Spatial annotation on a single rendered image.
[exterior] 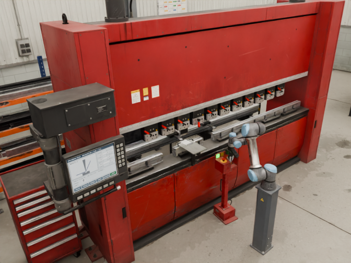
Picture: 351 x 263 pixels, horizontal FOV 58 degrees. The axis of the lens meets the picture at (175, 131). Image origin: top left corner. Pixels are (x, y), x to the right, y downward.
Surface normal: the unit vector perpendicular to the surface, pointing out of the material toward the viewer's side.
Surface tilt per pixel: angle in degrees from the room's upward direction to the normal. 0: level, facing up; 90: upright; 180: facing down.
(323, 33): 90
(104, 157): 90
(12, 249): 0
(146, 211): 90
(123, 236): 90
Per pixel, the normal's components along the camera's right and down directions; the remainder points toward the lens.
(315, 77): -0.81, 0.28
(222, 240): -0.03, -0.90
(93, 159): 0.66, 0.31
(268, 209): -0.09, 0.43
